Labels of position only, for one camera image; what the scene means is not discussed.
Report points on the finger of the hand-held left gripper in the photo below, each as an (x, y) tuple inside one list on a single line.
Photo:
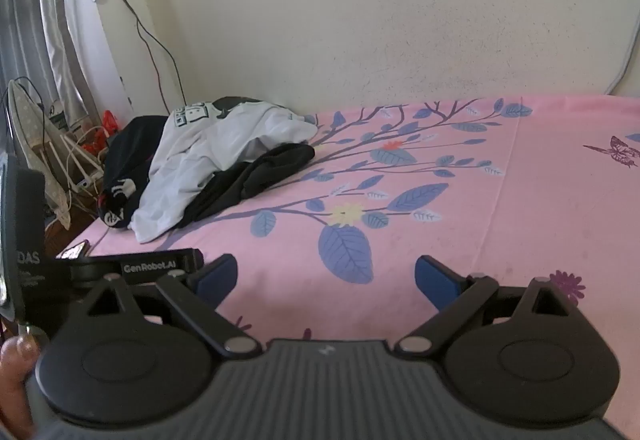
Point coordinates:
[(150, 265)]

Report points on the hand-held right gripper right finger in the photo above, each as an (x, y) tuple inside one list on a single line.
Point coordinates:
[(435, 280)]

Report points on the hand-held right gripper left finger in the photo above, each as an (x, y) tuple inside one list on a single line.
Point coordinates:
[(217, 276)]

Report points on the plain black garment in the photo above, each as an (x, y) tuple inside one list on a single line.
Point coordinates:
[(260, 170)]

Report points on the white t-shirt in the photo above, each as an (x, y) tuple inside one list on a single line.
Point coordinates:
[(200, 160)]

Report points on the person's left hand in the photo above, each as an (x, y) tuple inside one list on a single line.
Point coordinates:
[(12, 370)]

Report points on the pink floral bed sheet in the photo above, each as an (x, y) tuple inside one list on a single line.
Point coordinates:
[(500, 195)]

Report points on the black printed garment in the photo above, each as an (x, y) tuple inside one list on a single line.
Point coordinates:
[(125, 145)]

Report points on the red plastic bag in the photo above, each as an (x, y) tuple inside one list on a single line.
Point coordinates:
[(110, 120)]

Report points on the grey curtain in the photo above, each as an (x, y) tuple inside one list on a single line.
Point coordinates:
[(55, 20)]

